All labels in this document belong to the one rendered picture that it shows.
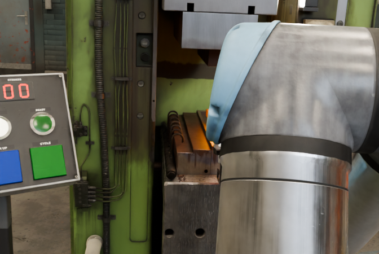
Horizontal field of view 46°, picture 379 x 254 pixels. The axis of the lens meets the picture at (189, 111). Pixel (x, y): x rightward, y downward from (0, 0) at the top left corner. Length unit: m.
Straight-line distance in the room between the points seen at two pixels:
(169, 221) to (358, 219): 0.72
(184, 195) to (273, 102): 0.88
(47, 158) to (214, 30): 0.53
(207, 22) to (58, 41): 6.44
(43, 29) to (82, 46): 6.29
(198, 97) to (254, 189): 1.35
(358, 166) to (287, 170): 0.20
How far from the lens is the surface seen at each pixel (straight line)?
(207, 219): 1.27
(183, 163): 1.26
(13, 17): 7.80
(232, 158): 0.38
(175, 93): 1.69
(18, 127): 1.12
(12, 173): 1.09
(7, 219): 1.26
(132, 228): 1.50
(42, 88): 1.15
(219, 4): 1.18
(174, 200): 1.23
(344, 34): 0.41
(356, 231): 0.67
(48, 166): 1.10
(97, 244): 1.48
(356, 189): 0.57
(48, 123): 1.13
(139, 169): 1.41
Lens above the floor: 1.39
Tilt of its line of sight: 14 degrees down
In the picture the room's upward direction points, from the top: 3 degrees clockwise
